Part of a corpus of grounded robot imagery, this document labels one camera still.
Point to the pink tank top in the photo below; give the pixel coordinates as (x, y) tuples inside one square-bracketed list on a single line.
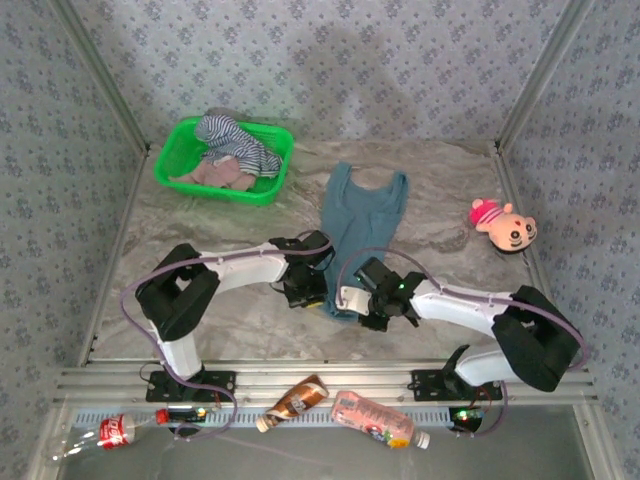
[(220, 175)]

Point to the blue white striped tank top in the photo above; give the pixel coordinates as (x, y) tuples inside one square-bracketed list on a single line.
[(240, 145)]

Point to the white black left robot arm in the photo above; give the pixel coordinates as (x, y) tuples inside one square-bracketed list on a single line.
[(245, 270)]

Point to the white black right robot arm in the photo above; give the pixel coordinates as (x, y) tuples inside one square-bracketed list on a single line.
[(465, 312)]

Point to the brown drink bottle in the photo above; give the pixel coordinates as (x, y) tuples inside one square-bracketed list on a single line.
[(295, 400)]

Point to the pink drink bottle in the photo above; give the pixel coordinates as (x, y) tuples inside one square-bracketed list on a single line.
[(375, 417)]

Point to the small circuit board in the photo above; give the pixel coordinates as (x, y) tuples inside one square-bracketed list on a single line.
[(187, 413), (467, 416)]

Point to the pink plush toy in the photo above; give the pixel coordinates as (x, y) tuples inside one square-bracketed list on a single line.
[(512, 232)]

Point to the green plastic basket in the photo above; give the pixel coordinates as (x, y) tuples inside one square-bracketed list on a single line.
[(172, 170)]

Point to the clear red-label cola bottle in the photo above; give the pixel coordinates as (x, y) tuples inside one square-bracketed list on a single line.
[(112, 431)]

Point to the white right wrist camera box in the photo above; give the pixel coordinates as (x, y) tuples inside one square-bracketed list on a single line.
[(352, 300)]

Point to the aluminium mounting rail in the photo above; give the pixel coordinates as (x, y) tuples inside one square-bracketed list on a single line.
[(325, 380)]

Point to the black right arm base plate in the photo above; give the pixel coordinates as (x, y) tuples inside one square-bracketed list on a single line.
[(430, 387)]

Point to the aluminium table side rail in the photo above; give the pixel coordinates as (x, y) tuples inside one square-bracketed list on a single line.
[(540, 260), (112, 260)]

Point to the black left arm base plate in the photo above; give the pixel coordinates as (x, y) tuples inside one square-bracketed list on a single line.
[(160, 390)]

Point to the aluminium frame post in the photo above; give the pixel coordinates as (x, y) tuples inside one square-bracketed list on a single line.
[(545, 75), (100, 75)]

